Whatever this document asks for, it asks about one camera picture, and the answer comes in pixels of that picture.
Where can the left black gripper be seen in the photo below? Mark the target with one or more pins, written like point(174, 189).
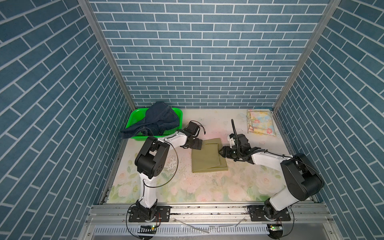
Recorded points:
point(196, 144)

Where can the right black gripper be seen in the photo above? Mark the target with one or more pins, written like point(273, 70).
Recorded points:
point(225, 152)

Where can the olive khaki skirt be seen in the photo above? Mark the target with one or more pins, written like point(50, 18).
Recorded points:
point(208, 159)

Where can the floral pastel skirt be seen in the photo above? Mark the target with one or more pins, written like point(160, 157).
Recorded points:
point(260, 122)

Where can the green plastic basket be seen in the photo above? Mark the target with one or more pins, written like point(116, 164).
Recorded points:
point(139, 114)

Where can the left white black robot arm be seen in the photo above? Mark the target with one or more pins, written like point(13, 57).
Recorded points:
point(150, 162)

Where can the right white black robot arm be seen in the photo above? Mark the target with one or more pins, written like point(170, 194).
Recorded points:
point(301, 178)

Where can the dark navy skirt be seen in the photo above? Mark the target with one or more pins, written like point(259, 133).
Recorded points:
point(158, 118)

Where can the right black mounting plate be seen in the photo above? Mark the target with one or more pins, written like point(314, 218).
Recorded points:
point(259, 213)

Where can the black mounting plate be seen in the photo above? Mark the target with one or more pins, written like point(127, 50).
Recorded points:
point(163, 213)
point(259, 213)

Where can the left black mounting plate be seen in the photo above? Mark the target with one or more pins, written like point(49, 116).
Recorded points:
point(163, 213)

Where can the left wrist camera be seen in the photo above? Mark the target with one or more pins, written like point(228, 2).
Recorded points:
point(193, 128)

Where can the white slotted cable duct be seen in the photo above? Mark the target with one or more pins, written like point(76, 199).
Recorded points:
point(181, 230)

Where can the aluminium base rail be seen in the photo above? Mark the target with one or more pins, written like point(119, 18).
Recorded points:
point(213, 213)

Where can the right aluminium corner post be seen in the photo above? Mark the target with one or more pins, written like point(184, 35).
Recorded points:
point(318, 30)

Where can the aluminium corner post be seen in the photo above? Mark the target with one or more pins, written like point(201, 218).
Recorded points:
point(93, 22)
point(318, 30)

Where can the left aluminium corner post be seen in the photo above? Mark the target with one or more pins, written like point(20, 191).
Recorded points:
point(93, 22)

